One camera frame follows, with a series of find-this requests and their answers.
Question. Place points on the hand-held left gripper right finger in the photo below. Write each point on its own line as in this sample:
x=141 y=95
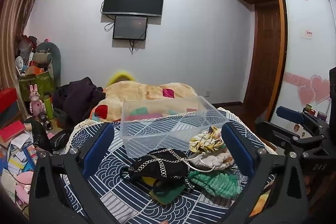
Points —
x=237 y=151

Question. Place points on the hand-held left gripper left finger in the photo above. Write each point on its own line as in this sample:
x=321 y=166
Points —
x=100 y=145

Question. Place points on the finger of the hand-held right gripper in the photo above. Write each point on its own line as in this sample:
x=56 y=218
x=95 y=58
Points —
x=288 y=113
x=273 y=130

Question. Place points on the white knitted cloth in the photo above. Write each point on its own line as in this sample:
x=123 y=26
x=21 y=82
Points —
x=210 y=159

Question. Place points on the yellow floral cloth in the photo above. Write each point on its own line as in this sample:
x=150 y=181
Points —
x=207 y=142

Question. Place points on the green pleated cloth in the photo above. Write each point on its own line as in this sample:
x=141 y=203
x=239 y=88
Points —
x=218 y=182

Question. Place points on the clear plastic storage box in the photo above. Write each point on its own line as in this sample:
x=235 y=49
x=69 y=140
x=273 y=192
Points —
x=168 y=124

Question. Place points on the dark green cloth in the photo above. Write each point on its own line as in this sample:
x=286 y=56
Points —
x=168 y=193

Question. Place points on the white lace cloth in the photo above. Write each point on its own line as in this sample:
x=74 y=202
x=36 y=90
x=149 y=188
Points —
x=78 y=125

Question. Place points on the small purple jar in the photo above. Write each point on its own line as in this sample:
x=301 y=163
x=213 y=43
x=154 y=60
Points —
x=321 y=116

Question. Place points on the pile of dark clothes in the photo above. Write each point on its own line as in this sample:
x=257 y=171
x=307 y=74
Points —
x=76 y=100

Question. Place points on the orange cloth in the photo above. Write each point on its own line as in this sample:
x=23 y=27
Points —
x=260 y=201

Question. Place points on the blue wave-patterned bedspread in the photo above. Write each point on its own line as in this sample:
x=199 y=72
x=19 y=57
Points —
x=126 y=197

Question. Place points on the black flashlight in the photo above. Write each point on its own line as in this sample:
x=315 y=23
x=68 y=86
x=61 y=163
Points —
x=45 y=119

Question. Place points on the brown wooden door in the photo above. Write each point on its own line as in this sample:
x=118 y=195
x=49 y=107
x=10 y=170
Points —
x=265 y=56

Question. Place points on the green bottle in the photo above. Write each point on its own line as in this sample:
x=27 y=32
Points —
x=48 y=107

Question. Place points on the cream blanket with coloured patches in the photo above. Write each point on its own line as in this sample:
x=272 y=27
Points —
x=147 y=95

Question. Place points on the yellow plush toy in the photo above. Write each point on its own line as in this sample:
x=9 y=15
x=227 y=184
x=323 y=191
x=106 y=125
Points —
x=121 y=77

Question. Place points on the white sliding door with hearts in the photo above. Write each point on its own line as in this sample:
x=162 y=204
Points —
x=307 y=43

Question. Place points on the pink rabbit figure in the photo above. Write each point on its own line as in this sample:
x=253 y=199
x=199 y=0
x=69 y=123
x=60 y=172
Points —
x=36 y=100

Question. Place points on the pile of papers and books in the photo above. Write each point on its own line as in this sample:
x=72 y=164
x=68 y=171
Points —
x=15 y=158

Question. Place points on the green storage box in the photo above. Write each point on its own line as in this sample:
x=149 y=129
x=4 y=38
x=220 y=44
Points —
x=39 y=82

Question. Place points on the red book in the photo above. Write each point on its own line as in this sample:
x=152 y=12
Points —
x=11 y=130

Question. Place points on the red box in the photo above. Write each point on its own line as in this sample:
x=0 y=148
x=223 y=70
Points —
x=8 y=102

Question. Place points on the striped brown curtain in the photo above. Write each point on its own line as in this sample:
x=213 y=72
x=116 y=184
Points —
x=18 y=16

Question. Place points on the white wall socket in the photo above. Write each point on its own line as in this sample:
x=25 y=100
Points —
x=207 y=93

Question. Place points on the small black wall monitor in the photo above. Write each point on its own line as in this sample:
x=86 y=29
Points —
x=130 y=27

